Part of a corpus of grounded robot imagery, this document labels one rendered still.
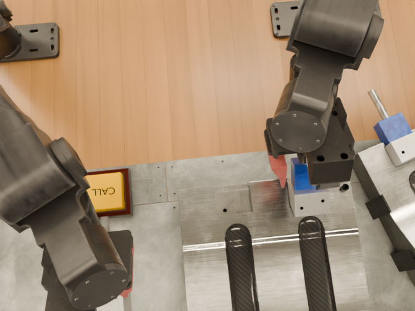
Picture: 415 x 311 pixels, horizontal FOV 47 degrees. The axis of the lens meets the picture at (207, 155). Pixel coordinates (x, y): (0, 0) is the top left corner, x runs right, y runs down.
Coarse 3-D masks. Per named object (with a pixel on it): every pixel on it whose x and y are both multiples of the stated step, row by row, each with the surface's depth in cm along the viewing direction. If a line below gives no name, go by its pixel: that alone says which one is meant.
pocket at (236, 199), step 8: (216, 192) 74; (224, 192) 75; (232, 192) 75; (240, 192) 74; (248, 192) 74; (216, 200) 74; (224, 200) 74; (232, 200) 74; (240, 200) 74; (248, 200) 74; (224, 208) 74; (232, 208) 74; (240, 208) 74; (248, 208) 74
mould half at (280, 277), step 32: (192, 192) 72; (256, 192) 72; (192, 224) 71; (224, 224) 71; (256, 224) 70; (288, 224) 70; (352, 224) 70; (192, 256) 70; (224, 256) 70; (256, 256) 70; (288, 256) 69; (352, 256) 69; (192, 288) 69; (224, 288) 69; (288, 288) 69; (352, 288) 68
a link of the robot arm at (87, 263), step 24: (72, 168) 44; (72, 192) 46; (48, 216) 45; (72, 216) 44; (48, 240) 43; (72, 240) 43; (96, 240) 45; (72, 264) 41; (96, 264) 41; (120, 264) 44; (72, 288) 42; (96, 288) 44; (120, 288) 46
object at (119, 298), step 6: (102, 222) 66; (108, 222) 67; (108, 228) 66; (114, 300) 62; (120, 300) 62; (126, 300) 64; (102, 306) 62; (108, 306) 62; (114, 306) 62; (120, 306) 61; (126, 306) 63
